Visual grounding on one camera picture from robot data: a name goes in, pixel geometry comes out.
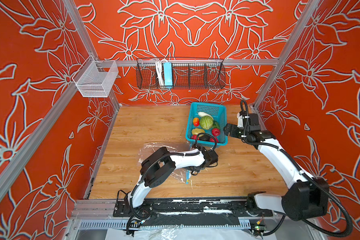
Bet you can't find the yellow mango toy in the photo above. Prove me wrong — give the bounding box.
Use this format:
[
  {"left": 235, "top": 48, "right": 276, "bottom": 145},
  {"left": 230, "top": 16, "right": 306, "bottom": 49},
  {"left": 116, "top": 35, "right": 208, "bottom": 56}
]
[{"left": 191, "top": 128, "right": 205, "bottom": 136}]

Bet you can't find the dark avocado toy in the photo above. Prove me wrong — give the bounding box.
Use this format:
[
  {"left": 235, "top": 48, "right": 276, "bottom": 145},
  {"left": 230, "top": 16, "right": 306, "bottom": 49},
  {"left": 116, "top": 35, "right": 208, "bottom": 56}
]
[{"left": 198, "top": 134, "right": 211, "bottom": 142}]

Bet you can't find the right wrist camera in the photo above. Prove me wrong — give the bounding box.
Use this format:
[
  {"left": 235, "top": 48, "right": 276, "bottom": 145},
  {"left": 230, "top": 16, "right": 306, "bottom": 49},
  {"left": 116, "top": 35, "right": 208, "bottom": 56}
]
[{"left": 237, "top": 113, "right": 244, "bottom": 128}]

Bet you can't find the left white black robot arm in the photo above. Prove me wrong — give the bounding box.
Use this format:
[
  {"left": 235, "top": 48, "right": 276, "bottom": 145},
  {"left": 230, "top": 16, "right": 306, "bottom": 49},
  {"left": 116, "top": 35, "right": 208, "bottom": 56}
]
[{"left": 126, "top": 133, "right": 219, "bottom": 210}]

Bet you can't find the green cabbage toy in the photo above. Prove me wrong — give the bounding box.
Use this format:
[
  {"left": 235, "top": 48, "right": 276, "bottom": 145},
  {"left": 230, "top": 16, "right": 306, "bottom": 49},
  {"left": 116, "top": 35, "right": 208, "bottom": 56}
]
[{"left": 200, "top": 117, "right": 214, "bottom": 130}]

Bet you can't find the clear zip top bag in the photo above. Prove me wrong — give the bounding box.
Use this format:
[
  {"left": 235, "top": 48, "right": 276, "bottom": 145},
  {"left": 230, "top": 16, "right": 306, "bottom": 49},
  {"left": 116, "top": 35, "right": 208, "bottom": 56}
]
[{"left": 138, "top": 142, "right": 191, "bottom": 184}]

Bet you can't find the red strawberry toy right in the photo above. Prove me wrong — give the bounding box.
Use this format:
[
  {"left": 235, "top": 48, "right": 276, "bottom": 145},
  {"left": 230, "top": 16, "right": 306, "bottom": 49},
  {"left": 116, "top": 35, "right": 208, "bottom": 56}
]
[{"left": 209, "top": 137, "right": 219, "bottom": 143}]

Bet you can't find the green leafy vegetable toy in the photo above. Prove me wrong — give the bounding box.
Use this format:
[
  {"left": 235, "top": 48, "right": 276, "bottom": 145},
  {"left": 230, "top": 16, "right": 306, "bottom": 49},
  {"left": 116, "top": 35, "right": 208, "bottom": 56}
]
[{"left": 212, "top": 121, "right": 220, "bottom": 130}]

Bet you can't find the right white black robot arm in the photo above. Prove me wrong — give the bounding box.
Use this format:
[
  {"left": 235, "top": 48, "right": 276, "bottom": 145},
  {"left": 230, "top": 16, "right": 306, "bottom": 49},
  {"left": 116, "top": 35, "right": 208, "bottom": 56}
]
[{"left": 224, "top": 100, "right": 353, "bottom": 238}]

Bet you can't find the clear acrylic wall bin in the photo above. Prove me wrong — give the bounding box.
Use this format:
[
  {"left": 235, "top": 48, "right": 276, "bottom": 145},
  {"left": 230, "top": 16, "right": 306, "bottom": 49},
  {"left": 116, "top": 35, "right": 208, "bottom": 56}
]
[{"left": 72, "top": 55, "right": 119, "bottom": 98}]

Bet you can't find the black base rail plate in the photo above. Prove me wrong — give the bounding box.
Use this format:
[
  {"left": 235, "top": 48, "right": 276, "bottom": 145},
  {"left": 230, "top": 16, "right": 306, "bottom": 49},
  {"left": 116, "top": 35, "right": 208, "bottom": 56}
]
[{"left": 113, "top": 197, "right": 274, "bottom": 226}]

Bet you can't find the light blue box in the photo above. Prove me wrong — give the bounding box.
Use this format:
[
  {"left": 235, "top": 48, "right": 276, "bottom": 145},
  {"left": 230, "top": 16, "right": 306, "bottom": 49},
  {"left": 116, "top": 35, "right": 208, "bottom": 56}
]
[{"left": 163, "top": 62, "right": 173, "bottom": 89}]

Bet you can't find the teal plastic basket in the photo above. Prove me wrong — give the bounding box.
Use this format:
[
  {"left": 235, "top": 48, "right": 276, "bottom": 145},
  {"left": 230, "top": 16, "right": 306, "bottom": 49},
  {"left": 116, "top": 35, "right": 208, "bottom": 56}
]
[{"left": 186, "top": 103, "right": 228, "bottom": 148}]

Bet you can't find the black wire wall basket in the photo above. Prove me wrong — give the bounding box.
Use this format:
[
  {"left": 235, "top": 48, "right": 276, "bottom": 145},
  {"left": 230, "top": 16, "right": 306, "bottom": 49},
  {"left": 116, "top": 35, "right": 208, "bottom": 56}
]
[{"left": 136, "top": 57, "right": 226, "bottom": 90}]

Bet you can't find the white cable bundle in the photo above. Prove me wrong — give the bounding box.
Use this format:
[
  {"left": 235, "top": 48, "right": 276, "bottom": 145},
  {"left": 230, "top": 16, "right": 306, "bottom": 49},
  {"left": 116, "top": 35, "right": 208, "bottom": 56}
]
[{"left": 155, "top": 59, "right": 165, "bottom": 88}]

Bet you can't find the orange red tomato toy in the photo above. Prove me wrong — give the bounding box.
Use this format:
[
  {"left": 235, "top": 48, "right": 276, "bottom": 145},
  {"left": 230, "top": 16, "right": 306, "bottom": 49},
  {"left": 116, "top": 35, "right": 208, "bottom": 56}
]
[{"left": 193, "top": 118, "right": 200, "bottom": 127}]

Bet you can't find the red apple toy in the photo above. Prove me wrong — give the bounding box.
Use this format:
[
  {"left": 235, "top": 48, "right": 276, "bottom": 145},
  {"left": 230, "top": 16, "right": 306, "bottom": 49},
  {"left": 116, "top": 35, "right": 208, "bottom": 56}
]
[{"left": 211, "top": 128, "right": 221, "bottom": 137}]

